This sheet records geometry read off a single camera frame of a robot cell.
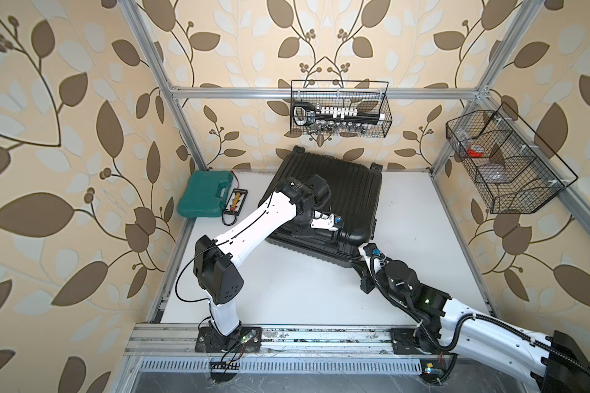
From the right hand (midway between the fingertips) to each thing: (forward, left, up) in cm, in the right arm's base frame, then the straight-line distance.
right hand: (352, 263), depth 79 cm
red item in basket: (+29, -43, +21) cm, 56 cm away
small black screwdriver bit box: (+34, +45, -8) cm, 57 cm away
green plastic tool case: (+35, +58, -3) cm, 68 cm away
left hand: (+11, +16, +9) cm, 21 cm away
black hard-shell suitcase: (+20, -3, +11) cm, 23 cm away
